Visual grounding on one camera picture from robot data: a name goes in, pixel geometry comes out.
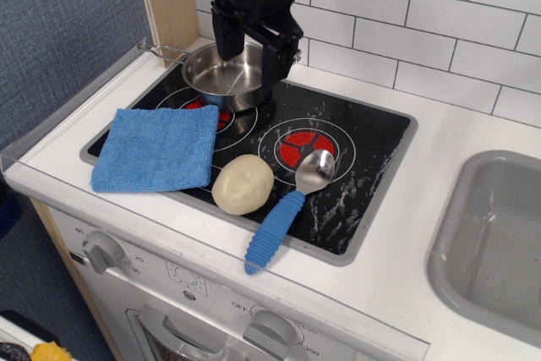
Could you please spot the grey oven knob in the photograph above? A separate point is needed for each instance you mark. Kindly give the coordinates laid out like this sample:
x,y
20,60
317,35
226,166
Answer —
x,y
270,333
102,251

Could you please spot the grey left oven knob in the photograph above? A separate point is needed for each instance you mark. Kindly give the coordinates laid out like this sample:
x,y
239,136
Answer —
x,y
102,251

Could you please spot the silver pot with wire handle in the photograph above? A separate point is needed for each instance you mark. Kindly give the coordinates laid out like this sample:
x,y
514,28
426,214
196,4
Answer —
x,y
235,84

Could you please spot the grey plastic sink basin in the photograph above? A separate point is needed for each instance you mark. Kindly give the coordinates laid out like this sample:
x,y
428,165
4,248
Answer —
x,y
485,261

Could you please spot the blue microfiber cloth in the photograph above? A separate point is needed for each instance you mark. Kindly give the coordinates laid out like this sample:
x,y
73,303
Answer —
x,y
160,150

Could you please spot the cream plastic potato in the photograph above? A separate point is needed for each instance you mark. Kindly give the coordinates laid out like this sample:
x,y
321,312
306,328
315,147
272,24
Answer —
x,y
243,185

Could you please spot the grey right oven knob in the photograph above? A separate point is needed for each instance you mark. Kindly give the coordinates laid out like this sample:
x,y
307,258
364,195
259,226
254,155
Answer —
x,y
270,333

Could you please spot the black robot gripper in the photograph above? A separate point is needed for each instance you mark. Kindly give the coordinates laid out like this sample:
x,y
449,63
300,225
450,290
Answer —
x,y
267,21

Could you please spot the spoon with blue handle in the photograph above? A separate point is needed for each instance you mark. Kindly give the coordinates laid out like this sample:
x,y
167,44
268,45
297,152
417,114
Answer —
x,y
314,173

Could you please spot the light wooden post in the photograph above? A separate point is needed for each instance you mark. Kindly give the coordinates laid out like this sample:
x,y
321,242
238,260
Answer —
x,y
169,6

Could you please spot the yellow and black object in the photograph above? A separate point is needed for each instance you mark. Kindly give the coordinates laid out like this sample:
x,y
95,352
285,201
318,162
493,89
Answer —
x,y
47,351

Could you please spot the black glass stovetop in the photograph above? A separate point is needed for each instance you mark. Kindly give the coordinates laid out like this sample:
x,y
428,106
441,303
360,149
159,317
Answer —
x,y
366,142

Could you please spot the oven door with handle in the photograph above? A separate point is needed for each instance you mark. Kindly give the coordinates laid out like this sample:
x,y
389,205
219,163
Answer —
x,y
178,335

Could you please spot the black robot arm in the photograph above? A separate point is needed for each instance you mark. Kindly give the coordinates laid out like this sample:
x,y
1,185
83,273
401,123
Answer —
x,y
269,22

